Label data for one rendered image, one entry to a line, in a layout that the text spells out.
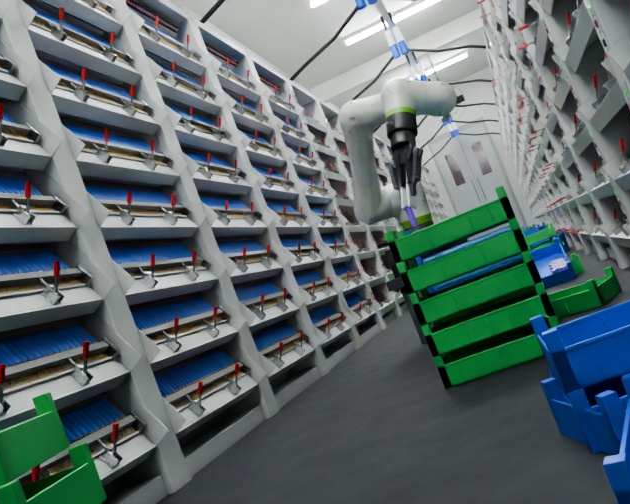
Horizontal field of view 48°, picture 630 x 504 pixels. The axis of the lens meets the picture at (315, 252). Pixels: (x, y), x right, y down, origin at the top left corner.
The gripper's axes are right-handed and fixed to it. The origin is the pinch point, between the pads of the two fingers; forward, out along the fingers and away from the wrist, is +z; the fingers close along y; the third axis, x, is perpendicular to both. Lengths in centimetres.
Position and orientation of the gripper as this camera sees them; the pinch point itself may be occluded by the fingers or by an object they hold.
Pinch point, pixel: (408, 197)
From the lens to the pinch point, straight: 208.5
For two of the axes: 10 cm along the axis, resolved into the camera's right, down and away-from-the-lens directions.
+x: 7.7, 2.0, 6.0
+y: 6.3, -3.0, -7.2
